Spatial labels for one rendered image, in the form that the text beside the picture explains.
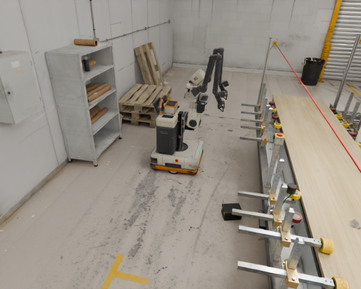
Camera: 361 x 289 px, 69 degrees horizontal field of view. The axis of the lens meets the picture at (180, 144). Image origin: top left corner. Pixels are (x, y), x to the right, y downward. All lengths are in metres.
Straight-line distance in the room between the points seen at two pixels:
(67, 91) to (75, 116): 0.34
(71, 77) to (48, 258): 2.01
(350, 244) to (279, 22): 7.92
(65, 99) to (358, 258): 3.30
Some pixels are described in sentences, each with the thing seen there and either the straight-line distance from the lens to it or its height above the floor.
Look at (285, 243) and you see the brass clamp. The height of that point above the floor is 0.95.
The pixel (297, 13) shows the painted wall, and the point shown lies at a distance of 9.28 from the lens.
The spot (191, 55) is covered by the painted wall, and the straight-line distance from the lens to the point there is 9.44.
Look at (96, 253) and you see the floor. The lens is 2.81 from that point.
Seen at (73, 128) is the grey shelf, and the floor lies 0.58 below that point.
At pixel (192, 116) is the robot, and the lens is 3.38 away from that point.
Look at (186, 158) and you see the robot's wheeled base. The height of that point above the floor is 0.28.
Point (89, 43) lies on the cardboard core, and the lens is 3.86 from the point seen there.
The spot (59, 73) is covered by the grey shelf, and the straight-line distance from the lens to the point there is 3.57.
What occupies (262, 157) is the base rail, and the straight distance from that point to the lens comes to 2.89.
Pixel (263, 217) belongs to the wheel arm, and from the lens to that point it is 1.94.
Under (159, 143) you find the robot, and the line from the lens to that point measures 3.49.
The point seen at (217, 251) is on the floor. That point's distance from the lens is 2.78.
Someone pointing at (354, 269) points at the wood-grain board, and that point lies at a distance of 1.83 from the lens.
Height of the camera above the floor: 2.16
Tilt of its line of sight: 30 degrees down
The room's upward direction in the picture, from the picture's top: 2 degrees clockwise
